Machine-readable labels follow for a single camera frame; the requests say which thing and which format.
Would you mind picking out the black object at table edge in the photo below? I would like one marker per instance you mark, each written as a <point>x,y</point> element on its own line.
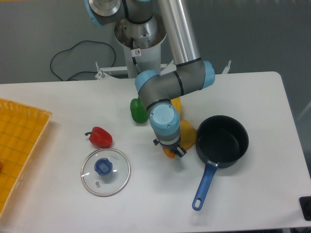
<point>305,203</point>

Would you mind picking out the black saucepan with blue handle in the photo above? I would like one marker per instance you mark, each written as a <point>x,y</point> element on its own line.
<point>221,142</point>

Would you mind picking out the green toy bell pepper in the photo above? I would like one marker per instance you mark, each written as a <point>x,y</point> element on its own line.
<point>138,111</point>

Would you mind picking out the yellow plastic basket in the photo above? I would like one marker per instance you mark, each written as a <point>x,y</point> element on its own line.
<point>21,127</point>

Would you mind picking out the red toy bell pepper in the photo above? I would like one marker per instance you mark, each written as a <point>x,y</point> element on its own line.
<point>100,137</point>

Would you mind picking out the glass lid with blue knob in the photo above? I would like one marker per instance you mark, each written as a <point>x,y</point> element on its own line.
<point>105,172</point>

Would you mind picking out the yellow toy bell pepper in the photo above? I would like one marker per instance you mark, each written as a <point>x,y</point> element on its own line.
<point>176,102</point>

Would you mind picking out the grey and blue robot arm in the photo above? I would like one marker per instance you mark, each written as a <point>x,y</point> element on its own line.
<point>161,55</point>

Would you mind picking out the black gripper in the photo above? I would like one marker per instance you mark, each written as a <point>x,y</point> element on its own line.
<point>171,142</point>

